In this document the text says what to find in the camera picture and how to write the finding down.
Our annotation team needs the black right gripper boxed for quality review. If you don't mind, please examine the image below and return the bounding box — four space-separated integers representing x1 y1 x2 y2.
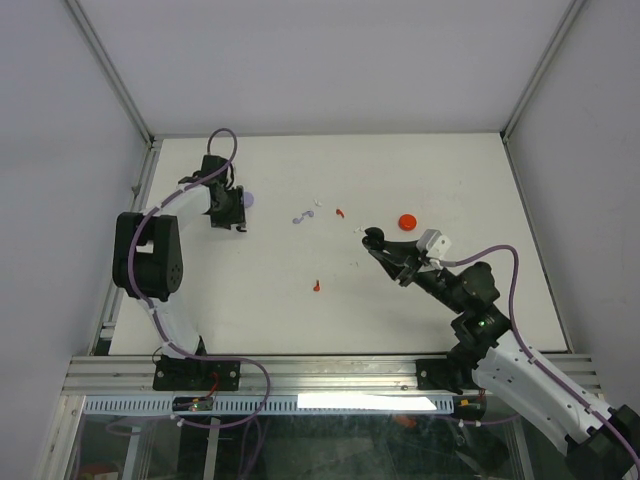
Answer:
369 239 466 315

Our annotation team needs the black round charging case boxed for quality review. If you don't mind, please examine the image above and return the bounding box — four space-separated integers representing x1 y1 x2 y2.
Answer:
362 227 385 250

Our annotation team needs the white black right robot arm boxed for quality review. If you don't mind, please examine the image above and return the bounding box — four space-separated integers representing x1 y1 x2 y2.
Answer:
362 227 639 479

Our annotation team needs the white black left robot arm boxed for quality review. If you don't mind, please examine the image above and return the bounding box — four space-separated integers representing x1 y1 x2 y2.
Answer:
112 154 247 389

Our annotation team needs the lilac round charging case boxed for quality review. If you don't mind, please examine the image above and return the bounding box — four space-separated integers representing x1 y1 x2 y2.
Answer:
243 191 254 209

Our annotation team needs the orange round charging case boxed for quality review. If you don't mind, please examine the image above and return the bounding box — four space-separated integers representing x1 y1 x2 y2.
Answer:
398 214 418 231

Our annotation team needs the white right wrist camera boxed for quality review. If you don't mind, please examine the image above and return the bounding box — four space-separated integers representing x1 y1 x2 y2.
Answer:
416 229 452 264

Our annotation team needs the white slotted cable duct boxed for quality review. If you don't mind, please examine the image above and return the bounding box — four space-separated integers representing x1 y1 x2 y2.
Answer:
84 393 454 417

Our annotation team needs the aluminium corner frame post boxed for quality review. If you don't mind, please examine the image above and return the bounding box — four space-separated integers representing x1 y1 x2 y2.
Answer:
500 0 589 145

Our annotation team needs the left aluminium frame post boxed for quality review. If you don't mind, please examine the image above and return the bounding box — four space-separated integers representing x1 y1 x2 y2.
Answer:
62 0 155 147

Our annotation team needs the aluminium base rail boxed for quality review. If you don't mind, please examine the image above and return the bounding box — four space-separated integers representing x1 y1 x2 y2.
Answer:
62 353 601 394

